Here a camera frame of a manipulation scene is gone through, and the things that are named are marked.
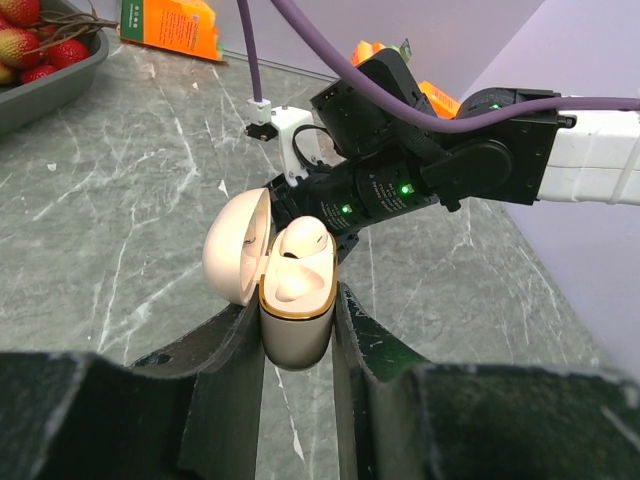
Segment orange sponge box back middle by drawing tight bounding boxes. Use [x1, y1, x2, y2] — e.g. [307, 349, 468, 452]
[350, 39, 412, 66]

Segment beige earbud charging case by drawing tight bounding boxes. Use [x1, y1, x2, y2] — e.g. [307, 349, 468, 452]
[202, 188, 338, 371]

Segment orange sponge box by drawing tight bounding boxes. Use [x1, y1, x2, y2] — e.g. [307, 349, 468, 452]
[418, 81, 460, 119]
[118, 0, 224, 62]
[350, 39, 412, 66]

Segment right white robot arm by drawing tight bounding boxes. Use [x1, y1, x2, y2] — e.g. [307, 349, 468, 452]
[269, 80, 639, 257]

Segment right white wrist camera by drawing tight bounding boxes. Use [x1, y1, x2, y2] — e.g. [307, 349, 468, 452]
[246, 99, 322, 187]

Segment red lychee bunch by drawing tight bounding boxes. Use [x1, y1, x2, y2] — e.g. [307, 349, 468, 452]
[1, 0, 117, 88]

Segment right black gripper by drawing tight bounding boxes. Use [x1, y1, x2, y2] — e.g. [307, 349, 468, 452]
[267, 161, 438, 262]

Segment orange sponge box back left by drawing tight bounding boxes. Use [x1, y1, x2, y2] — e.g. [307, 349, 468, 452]
[118, 0, 224, 62]

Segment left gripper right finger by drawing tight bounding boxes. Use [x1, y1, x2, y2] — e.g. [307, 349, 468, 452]
[332, 284, 639, 479]

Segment orange sponge box back right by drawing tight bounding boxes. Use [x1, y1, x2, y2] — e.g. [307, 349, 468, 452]
[418, 81, 460, 119]

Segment grey fruit tray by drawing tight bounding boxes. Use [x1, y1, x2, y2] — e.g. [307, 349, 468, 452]
[1, 1, 108, 135]

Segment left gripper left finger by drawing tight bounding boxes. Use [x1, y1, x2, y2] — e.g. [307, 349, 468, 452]
[1, 301, 265, 479]

